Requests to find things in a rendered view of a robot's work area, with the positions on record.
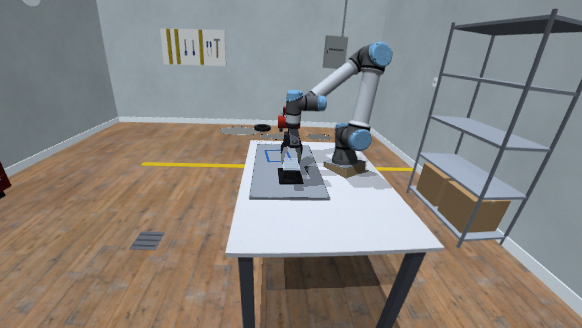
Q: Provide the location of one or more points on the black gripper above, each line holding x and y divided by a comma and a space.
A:
285, 143

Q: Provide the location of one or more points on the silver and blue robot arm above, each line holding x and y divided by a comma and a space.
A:
371, 60

